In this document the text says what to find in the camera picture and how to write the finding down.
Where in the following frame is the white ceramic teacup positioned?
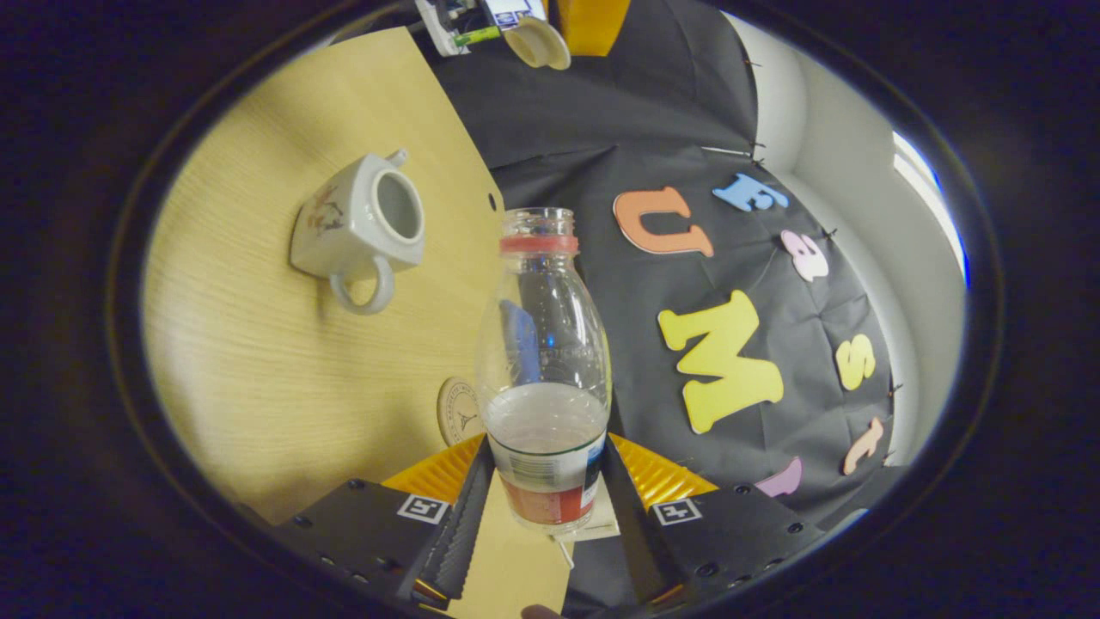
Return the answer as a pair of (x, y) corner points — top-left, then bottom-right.
(290, 149), (427, 316)

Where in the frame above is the white toaster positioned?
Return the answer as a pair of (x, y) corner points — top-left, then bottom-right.
(563, 475), (621, 542)

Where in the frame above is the black backdrop cloth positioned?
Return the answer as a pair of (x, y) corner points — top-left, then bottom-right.
(421, 0), (914, 613)

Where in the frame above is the round brown coaster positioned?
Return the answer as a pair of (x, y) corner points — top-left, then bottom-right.
(437, 377), (484, 446)

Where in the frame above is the white teacup lid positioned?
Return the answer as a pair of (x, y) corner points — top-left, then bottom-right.
(503, 15), (572, 70)

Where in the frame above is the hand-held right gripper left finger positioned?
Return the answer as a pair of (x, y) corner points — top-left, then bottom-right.
(273, 434), (498, 613)

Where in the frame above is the computer monitor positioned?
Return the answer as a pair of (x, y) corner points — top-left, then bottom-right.
(481, 0), (548, 28)

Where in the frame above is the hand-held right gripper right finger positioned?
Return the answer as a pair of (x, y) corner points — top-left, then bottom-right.
(602, 432), (828, 608)

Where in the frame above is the clear plastic water bottle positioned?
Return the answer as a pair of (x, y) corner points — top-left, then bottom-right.
(475, 207), (613, 536)

